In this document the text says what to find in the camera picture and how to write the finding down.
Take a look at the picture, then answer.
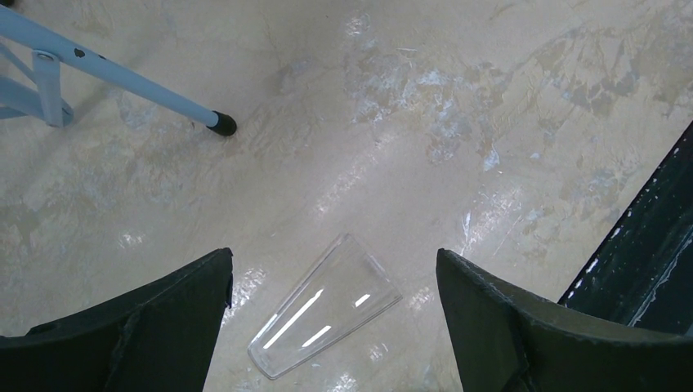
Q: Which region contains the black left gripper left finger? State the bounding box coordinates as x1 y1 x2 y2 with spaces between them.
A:
1 248 233 391

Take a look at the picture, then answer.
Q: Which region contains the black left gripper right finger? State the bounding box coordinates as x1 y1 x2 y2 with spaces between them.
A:
436 248 692 391

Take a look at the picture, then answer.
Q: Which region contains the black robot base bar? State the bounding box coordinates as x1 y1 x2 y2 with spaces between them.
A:
558 127 692 336

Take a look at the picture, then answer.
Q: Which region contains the light blue music stand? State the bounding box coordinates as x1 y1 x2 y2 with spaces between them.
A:
1 1 238 136

